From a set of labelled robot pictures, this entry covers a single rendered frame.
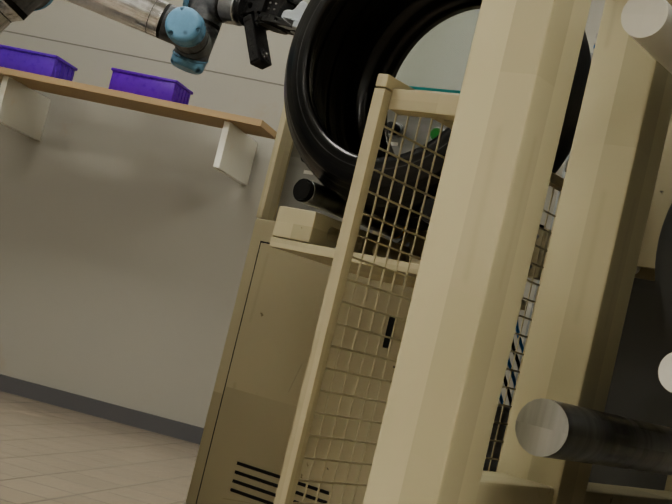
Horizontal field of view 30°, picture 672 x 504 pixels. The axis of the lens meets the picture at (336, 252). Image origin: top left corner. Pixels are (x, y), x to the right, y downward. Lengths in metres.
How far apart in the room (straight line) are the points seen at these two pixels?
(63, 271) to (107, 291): 0.26
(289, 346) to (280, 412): 0.16
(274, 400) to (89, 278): 3.52
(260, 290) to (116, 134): 3.51
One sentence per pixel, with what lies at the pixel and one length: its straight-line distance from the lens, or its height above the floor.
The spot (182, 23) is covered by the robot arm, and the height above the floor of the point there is 1.18.
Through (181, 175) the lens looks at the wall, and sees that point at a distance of 6.39.
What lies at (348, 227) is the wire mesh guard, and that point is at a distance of 1.64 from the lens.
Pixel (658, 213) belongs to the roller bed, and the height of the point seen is 1.00.
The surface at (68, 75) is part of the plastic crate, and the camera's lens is 6.36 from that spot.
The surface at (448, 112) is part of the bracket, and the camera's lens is 1.62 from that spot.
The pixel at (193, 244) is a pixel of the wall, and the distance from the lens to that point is 6.31.
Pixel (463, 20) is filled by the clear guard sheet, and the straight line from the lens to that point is 3.04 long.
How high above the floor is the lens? 0.64
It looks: 4 degrees up
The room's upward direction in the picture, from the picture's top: 14 degrees clockwise
